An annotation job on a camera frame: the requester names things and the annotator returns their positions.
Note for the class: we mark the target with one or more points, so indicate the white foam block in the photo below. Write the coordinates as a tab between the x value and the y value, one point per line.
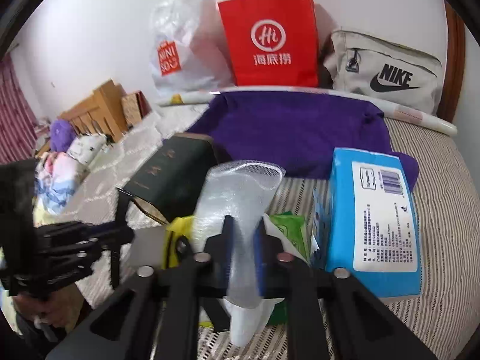
147	248

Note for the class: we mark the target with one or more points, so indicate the small blue tissue packet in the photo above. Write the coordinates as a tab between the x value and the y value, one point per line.
321	222

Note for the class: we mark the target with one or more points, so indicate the white Miniso plastic bag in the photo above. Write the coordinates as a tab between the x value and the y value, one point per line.
188	52

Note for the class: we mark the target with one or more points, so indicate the purple towel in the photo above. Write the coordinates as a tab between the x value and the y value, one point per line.
296	131

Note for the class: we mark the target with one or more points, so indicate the dark green box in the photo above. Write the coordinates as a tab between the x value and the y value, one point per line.
169	183

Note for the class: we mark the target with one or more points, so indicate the blue tissue pack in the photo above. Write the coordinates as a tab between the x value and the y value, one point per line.
373	229

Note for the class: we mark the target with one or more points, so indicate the striped grey mattress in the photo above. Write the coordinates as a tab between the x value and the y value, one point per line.
444	316

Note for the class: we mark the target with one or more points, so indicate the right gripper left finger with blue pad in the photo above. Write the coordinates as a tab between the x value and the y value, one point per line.
154	314

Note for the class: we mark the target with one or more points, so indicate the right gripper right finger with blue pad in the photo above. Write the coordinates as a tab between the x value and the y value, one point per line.
330	315

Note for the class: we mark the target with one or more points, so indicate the yellow black pouch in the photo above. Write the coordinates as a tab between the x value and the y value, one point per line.
176	232

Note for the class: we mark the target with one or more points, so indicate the red striped curtain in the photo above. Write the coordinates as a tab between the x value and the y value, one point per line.
18	122

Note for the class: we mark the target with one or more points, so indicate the purple plush toy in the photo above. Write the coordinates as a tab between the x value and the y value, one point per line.
62	134

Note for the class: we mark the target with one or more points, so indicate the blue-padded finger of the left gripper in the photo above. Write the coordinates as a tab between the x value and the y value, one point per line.
74	232

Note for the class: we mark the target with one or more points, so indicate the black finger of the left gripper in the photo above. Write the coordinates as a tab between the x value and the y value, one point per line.
120	220

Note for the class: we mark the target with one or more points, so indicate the white glove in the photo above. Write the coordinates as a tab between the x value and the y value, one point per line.
245	323

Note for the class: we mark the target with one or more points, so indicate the person's left hand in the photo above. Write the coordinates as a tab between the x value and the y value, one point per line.
61	309

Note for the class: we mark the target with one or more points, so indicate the rolled white patterned paper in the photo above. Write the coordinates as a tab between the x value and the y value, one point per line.
391	110

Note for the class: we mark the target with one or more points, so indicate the pink blue bedding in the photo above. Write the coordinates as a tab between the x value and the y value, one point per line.
58	176

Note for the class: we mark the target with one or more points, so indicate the white dotted plush toy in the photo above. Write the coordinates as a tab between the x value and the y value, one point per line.
85	148

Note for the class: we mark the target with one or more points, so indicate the patterned brown box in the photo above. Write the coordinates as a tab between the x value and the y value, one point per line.
135	108

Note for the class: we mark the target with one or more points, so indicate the grey Nike bag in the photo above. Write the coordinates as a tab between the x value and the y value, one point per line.
364	64

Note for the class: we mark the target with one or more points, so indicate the wooden bed headboard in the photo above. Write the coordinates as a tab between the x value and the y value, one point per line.
100	112

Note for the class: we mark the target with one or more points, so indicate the red paper shopping bag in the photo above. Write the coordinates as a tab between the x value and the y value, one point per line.
272	42

